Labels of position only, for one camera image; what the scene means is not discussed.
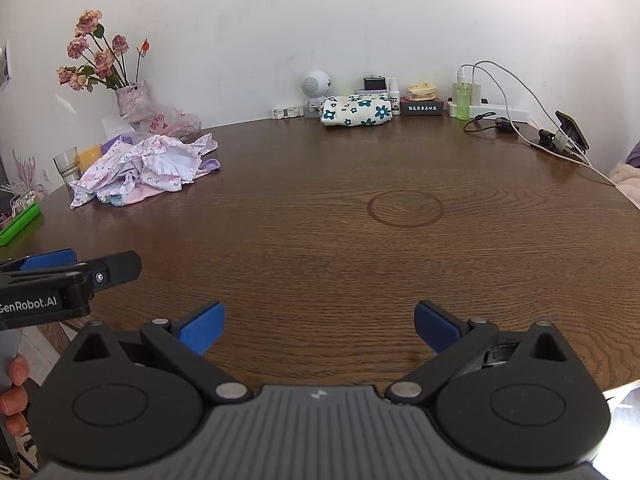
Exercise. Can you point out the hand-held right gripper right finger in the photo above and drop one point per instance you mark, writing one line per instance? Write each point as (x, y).
(435, 327)

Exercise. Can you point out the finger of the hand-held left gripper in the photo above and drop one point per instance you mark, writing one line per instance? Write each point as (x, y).
(117, 267)
(47, 259)

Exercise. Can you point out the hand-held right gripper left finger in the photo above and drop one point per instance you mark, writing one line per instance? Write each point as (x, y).
(202, 327)

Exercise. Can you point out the cream teal-flowered shirt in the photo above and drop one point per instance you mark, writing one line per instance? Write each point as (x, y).
(355, 110)

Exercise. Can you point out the person's left hand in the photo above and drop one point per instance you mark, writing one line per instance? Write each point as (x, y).
(15, 400)

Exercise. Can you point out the green tray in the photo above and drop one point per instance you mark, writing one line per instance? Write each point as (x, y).
(17, 225)

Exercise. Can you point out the purple plant decoration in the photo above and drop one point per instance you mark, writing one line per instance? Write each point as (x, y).
(24, 170)

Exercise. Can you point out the clear drinking glass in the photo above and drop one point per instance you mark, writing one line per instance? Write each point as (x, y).
(67, 165)

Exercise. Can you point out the pink floral garment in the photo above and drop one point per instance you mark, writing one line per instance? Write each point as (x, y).
(145, 170)

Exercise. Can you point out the yellow box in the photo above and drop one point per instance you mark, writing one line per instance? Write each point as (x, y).
(91, 157)

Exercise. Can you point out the purple cloth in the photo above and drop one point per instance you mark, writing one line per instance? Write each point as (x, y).
(210, 166)

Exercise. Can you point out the clear printed plastic bag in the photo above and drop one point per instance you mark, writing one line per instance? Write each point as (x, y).
(175, 122)

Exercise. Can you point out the pink wrapped vase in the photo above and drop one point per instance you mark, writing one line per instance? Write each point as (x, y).
(134, 102)

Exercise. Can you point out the dried rose bouquet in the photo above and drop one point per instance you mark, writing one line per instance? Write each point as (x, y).
(102, 57)

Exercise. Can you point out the black phone stand clip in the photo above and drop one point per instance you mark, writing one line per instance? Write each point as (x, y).
(550, 141)

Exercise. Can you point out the black labelled box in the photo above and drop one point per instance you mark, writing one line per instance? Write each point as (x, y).
(422, 108)

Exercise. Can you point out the white power strip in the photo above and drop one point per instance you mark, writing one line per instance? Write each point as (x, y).
(500, 112)

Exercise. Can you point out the green spray bottle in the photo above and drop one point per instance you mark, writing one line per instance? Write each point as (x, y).
(461, 97)

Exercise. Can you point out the small white spray bottle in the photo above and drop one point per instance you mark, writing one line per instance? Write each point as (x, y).
(394, 97)

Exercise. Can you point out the yellow sponge stack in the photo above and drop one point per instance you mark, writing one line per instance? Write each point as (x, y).
(421, 91)

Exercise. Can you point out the white charger plug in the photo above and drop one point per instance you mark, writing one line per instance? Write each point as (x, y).
(475, 92)

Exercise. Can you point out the pink fluffy cloth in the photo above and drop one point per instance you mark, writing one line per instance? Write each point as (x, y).
(626, 180)

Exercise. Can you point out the black smartphone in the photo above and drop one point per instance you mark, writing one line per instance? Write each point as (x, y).
(574, 130)

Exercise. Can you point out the purple clothing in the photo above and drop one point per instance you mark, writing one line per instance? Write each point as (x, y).
(634, 155)

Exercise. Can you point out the white robot-shaped speaker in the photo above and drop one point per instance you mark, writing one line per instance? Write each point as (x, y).
(314, 85)

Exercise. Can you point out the small black camera box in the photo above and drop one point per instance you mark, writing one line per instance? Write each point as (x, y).
(375, 83)

